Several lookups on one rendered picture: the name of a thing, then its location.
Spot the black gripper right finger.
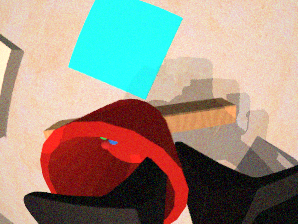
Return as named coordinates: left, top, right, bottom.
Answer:
left=176, top=141, right=298, bottom=224

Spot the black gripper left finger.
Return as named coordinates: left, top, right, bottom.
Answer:
left=24, top=157, right=166, bottom=224

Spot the red cup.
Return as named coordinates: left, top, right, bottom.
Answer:
left=40, top=99, right=189, bottom=224

